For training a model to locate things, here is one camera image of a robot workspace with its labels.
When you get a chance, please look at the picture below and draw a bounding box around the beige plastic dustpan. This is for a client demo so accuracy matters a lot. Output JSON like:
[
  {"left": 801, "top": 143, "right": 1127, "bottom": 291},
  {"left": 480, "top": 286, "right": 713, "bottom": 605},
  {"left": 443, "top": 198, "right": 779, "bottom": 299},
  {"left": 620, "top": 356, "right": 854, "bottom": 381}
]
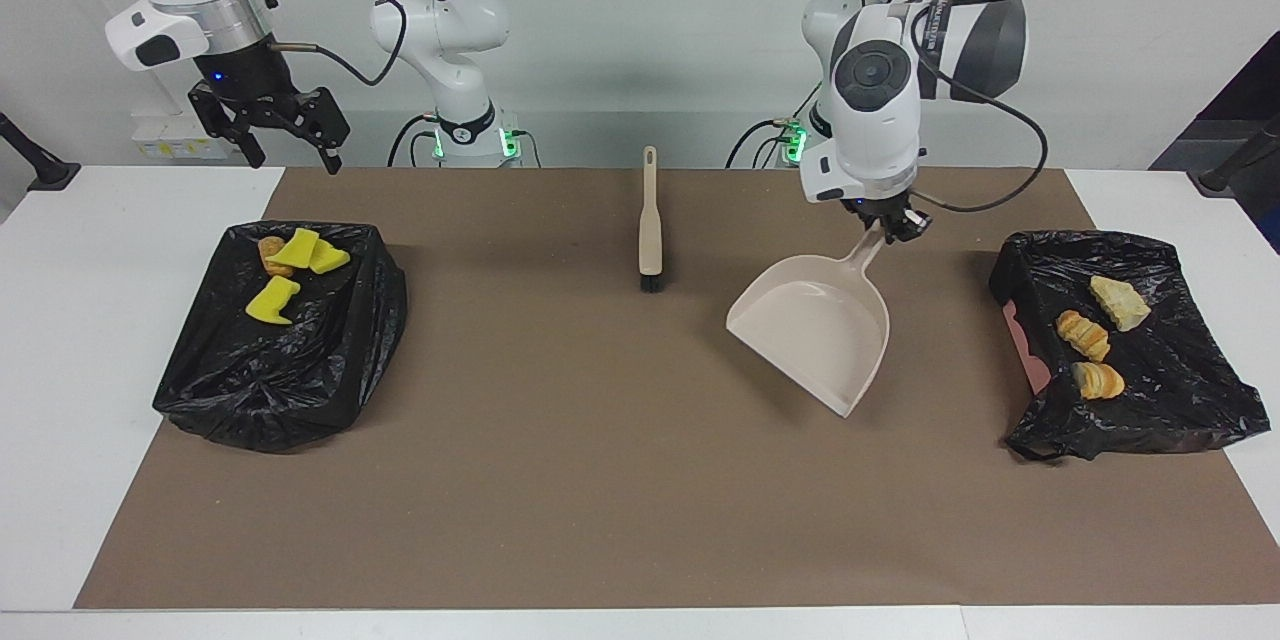
[{"left": 725, "top": 228, "right": 891, "bottom": 419}]

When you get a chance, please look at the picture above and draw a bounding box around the striped spiral pastry roll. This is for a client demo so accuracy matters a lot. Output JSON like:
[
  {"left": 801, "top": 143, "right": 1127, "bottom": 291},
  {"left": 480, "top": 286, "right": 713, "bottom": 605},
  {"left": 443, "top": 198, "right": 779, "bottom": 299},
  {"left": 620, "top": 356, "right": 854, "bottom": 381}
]
[
  {"left": 1056, "top": 310, "right": 1111, "bottom": 363},
  {"left": 1070, "top": 361, "right": 1126, "bottom": 401}
]

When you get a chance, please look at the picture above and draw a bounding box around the pale flaky puff pastry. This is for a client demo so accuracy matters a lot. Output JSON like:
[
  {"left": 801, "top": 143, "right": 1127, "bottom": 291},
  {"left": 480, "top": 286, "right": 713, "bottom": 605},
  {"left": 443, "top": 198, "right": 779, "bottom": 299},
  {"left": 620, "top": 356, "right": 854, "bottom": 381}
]
[{"left": 1088, "top": 275, "right": 1153, "bottom": 333}]

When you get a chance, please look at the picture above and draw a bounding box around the beige hand brush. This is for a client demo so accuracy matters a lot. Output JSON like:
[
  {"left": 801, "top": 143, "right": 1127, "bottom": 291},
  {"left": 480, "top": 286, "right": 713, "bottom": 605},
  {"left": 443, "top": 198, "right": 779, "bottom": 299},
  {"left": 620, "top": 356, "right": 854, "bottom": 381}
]
[{"left": 638, "top": 146, "right": 665, "bottom": 294}]

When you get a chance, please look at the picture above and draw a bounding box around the pink plastic bin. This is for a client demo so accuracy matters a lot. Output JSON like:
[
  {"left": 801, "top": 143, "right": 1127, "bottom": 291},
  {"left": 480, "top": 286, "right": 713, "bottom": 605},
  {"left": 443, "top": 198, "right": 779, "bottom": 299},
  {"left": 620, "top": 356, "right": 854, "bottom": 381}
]
[{"left": 1003, "top": 296, "right": 1053, "bottom": 394}]

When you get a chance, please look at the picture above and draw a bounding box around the black bag lined bin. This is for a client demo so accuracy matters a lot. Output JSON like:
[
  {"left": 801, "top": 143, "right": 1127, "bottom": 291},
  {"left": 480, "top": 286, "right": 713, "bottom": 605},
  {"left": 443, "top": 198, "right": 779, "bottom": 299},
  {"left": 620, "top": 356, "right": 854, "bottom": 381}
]
[{"left": 152, "top": 220, "right": 409, "bottom": 454}]

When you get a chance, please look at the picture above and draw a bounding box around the right black bag bin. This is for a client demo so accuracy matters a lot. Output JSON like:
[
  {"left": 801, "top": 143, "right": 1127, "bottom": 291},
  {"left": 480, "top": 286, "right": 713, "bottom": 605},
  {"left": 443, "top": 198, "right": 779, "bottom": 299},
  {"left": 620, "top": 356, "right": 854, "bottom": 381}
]
[{"left": 988, "top": 229, "right": 1273, "bottom": 463}]

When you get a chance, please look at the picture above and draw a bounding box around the white power strip box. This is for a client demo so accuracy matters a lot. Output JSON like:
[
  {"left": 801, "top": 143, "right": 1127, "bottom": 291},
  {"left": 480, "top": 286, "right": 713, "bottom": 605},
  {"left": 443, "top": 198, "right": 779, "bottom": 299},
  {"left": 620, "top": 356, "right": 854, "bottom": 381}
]
[{"left": 130, "top": 112, "right": 241, "bottom": 161}]

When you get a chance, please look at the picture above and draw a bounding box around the dark partition panel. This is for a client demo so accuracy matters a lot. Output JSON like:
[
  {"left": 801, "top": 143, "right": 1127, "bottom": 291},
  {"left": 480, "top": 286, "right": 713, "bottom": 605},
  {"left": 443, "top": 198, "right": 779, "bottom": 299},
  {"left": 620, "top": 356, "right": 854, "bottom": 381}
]
[{"left": 1150, "top": 28, "right": 1280, "bottom": 256}]

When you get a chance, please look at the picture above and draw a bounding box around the brown table mat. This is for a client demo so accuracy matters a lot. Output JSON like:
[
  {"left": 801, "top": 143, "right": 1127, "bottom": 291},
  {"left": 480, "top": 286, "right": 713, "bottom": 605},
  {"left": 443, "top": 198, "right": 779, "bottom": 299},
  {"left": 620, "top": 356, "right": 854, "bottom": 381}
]
[{"left": 73, "top": 166, "right": 1280, "bottom": 611}]

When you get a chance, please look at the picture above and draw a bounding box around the black base power cable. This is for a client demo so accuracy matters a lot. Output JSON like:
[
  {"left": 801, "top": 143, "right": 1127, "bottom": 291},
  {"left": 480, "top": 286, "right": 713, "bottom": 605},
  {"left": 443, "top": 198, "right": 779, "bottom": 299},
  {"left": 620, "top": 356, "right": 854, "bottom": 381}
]
[
  {"left": 388, "top": 113, "right": 441, "bottom": 168},
  {"left": 727, "top": 118, "right": 801, "bottom": 168}
]

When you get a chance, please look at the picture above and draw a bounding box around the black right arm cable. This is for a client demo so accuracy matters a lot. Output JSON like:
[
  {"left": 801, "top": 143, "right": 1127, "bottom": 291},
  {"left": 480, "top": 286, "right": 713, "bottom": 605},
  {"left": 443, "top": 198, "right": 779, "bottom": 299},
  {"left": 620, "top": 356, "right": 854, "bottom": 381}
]
[{"left": 230, "top": 0, "right": 409, "bottom": 86}]

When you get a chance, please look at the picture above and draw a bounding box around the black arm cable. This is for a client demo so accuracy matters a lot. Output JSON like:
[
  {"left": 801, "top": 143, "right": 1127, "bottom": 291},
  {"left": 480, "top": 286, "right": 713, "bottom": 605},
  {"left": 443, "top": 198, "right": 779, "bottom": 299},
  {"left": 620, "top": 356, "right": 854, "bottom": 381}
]
[
  {"left": 230, "top": 0, "right": 409, "bottom": 86},
  {"left": 855, "top": 0, "right": 1049, "bottom": 214}
]

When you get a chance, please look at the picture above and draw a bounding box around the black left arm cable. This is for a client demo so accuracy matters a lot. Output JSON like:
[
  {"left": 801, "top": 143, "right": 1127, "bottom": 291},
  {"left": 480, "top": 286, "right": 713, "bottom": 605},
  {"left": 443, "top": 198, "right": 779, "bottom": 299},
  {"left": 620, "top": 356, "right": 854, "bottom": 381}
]
[{"left": 855, "top": 0, "right": 1049, "bottom": 214}]

